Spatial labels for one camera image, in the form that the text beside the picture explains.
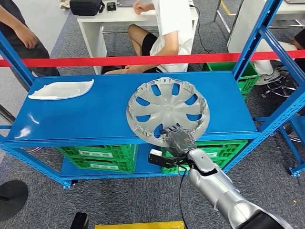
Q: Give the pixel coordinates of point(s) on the red barrier belt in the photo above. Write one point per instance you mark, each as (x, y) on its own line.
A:
(119, 60)

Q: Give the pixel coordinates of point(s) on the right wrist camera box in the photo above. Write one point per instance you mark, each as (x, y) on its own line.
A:
(164, 161)

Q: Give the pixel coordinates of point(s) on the silver plastic wheel hubcap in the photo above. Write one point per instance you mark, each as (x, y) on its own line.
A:
(168, 109)

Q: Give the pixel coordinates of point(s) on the grey laptop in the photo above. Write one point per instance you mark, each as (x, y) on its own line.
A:
(126, 3)

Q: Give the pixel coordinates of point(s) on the blue metal shelf rack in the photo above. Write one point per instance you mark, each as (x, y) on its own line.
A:
(95, 110)
(297, 126)

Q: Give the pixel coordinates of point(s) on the chrome office chair base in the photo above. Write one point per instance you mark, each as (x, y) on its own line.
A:
(279, 87)

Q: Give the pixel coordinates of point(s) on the black carry bag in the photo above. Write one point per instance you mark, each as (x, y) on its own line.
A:
(86, 7)

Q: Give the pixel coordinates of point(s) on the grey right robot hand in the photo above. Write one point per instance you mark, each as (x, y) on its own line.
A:
(181, 140)

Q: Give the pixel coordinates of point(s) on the yellow floor tape square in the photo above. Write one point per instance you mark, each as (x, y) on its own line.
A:
(142, 225)

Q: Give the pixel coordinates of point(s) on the white curved plastic part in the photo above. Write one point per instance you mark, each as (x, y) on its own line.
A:
(60, 91)

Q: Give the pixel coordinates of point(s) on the green plastic crate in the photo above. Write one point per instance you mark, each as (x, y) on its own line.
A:
(248, 83)
(126, 166)
(129, 153)
(244, 97)
(228, 148)
(223, 161)

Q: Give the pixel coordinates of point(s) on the black barrier stanchion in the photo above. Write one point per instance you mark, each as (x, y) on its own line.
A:
(13, 200)

